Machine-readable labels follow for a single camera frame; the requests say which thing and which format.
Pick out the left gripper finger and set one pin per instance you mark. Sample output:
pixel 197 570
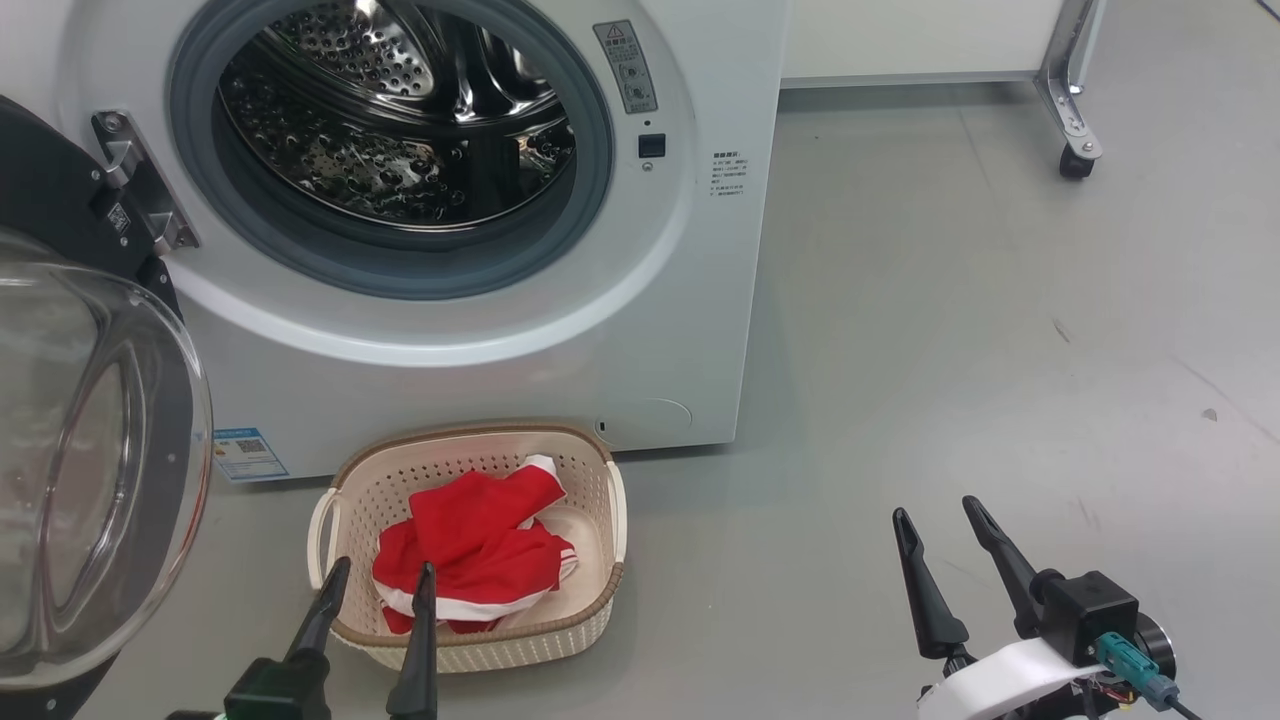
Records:
pixel 320 610
pixel 420 660

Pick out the metal panel leg bracket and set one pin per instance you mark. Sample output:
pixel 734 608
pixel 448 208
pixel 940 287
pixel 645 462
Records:
pixel 1068 90

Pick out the round dark glass washer door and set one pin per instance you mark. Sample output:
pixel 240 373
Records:
pixel 100 470

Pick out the black caster wheel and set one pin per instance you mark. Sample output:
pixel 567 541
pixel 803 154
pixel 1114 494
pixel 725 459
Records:
pixel 1076 163

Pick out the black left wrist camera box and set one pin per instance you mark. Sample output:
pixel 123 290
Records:
pixel 280 690

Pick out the metal door hinge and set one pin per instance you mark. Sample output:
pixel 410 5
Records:
pixel 140 180

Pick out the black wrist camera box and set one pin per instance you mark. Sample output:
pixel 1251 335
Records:
pixel 1090 615
pixel 280 690

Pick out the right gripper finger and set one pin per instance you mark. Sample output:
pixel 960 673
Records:
pixel 930 600
pixel 1005 560

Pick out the cream perforated laundry basket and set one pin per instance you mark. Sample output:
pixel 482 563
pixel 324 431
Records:
pixel 590 480

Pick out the black door lock socket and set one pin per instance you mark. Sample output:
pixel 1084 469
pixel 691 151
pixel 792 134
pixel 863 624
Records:
pixel 652 145

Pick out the white washing machine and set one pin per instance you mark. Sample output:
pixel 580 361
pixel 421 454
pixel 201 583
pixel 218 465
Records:
pixel 450 370

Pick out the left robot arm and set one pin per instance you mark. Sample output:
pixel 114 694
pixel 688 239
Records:
pixel 195 715

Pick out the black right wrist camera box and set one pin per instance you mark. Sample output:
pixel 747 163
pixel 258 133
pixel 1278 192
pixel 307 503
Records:
pixel 1090 615

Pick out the steel washer drum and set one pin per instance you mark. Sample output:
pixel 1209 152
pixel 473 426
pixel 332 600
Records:
pixel 380 100

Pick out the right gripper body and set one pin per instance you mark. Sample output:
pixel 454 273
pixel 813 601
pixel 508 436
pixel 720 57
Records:
pixel 990 680

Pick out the red and white garment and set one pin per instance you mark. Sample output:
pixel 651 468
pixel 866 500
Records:
pixel 470 540

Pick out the grey warning label sticker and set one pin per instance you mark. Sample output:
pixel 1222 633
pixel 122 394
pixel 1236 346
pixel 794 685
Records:
pixel 626 65

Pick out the blue energy label sticker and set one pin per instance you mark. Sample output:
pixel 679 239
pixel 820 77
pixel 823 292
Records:
pixel 249 455

